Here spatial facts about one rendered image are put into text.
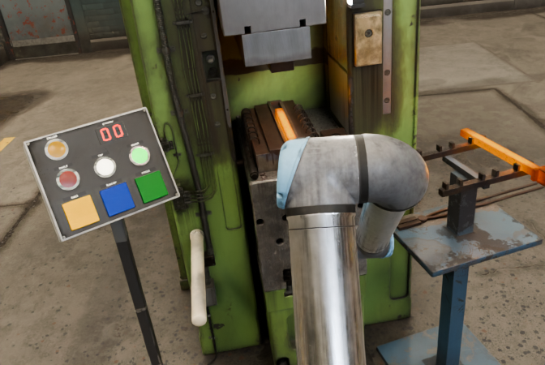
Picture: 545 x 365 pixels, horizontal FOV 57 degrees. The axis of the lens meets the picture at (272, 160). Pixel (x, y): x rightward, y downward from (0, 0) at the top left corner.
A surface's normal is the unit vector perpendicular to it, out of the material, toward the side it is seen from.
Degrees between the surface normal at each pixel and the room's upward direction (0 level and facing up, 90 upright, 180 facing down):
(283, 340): 89
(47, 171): 60
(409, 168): 68
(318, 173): 54
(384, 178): 79
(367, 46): 90
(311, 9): 90
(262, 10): 90
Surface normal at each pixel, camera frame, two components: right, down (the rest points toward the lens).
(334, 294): 0.15, -0.16
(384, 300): 0.14, 0.43
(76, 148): 0.43, -0.15
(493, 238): -0.09, -0.89
